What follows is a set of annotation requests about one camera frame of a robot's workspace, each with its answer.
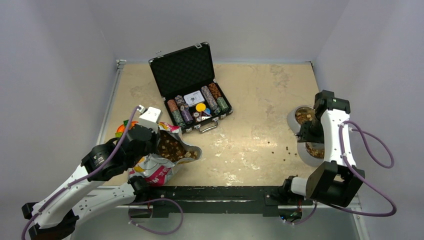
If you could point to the grey double pet bowl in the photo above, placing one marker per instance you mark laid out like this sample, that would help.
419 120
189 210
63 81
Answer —
309 148

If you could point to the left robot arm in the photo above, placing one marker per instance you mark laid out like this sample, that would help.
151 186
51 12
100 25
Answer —
56 216

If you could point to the yellow dealer chip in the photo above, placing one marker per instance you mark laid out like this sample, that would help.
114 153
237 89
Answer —
200 107

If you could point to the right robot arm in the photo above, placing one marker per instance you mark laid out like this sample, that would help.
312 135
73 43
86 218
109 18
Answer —
337 179

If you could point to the orange green toy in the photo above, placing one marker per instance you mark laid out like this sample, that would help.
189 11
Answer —
120 130

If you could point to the white playing card box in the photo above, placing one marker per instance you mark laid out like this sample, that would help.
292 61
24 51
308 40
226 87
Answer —
194 98

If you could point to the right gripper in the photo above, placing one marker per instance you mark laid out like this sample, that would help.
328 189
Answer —
305 136

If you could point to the black poker chip case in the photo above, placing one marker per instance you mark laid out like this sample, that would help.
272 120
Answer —
185 71

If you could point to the aluminium frame rail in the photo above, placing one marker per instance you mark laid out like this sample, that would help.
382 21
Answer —
120 64

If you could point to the pet food bag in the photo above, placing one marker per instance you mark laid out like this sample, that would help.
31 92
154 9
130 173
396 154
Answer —
172 153

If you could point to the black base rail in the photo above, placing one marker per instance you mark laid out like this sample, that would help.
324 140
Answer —
268 201

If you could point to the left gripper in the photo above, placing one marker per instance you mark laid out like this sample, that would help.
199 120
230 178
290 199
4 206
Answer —
154 128

